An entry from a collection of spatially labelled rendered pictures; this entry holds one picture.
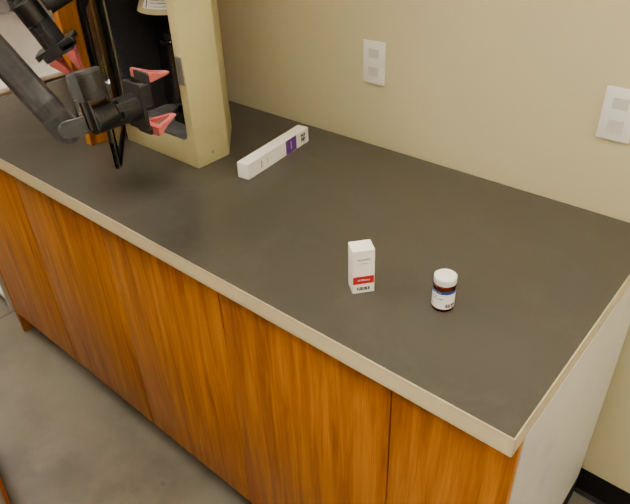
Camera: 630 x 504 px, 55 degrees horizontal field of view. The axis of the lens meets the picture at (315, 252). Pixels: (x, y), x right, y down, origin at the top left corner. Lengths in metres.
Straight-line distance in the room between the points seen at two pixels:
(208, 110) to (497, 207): 0.77
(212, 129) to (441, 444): 1.00
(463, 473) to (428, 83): 0.96
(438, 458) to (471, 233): 0.50
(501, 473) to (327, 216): 0.67
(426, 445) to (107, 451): 1.34
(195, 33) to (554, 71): 0.83
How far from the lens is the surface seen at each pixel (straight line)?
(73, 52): 1.58
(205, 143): 1.67
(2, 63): 1.31
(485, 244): 1.34
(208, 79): 1.63
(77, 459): 2.26
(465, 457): 1.10
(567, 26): 1.45
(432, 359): 1.05
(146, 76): 1.36
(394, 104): 1.71
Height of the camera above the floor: 1.67
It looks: 34 degrees down
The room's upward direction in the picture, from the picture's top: 2 degrees counter-clockwise
